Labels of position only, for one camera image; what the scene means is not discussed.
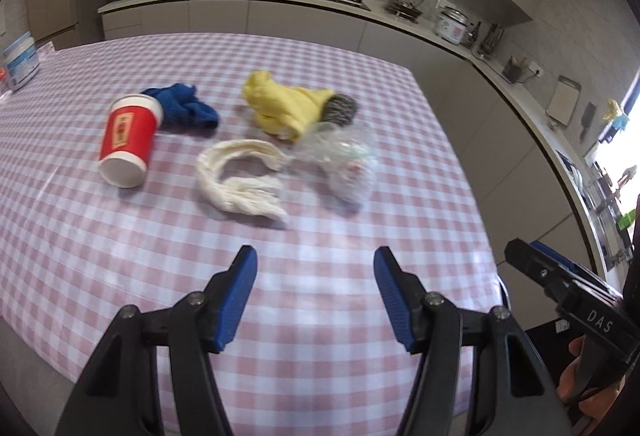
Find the yellow cloth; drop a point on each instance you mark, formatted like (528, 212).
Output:
(280, 103)

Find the clear plastic bag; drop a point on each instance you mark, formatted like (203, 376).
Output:
(350, 166)

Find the yellow rubber glove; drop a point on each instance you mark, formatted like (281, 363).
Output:
(612, 108)

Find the white rice cooker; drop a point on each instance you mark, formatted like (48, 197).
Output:
(450, 26)

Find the steel sink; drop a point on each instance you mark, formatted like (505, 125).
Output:
(605, 221)

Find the blue hanging cloth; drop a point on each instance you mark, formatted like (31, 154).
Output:
(621, 123)

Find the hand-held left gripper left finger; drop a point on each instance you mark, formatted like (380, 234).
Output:
(235, 301)

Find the dark glass bottle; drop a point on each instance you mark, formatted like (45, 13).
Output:
(475, 35)

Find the steel wool scourer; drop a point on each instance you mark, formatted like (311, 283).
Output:
(341, 108)

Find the papers on counter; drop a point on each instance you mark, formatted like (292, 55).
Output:
(570, 168)

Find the blue cloth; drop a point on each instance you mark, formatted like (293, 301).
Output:
(185, 108)
(621, 123)

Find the white wall socket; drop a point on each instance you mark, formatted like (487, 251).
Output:
(536, 68)

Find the white twisted cloth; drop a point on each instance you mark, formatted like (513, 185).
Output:
(220, 191)

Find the black cleaver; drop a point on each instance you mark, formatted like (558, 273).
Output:
(588, 118)

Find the white and blue box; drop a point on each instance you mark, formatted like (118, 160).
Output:
(22, 61)

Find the person's right hand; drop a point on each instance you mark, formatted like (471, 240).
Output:
(565, 381)

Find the green sponge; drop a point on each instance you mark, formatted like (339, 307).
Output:
(626, 221)

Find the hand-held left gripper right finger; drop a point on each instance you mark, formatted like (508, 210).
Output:
(395, 301)

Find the red paper cup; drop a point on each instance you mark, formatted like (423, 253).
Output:
(127, 131)

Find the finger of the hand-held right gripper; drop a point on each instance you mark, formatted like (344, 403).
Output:
(555, 256)
(530, 266)

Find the knife holder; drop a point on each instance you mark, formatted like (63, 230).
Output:
(491, 41)

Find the pink checkered tablecloth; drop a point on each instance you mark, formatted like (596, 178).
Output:
(325, 226)

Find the dark utensil cup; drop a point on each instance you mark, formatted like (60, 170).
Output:
(513, 72)

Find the window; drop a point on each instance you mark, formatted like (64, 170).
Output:
(625, 151)

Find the dark kettle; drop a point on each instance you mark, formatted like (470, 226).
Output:
(407, 7)

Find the sink faucet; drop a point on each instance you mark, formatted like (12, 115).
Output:
(622, 181)

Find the grey cutting board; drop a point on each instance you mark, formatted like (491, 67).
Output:
(564, 100)

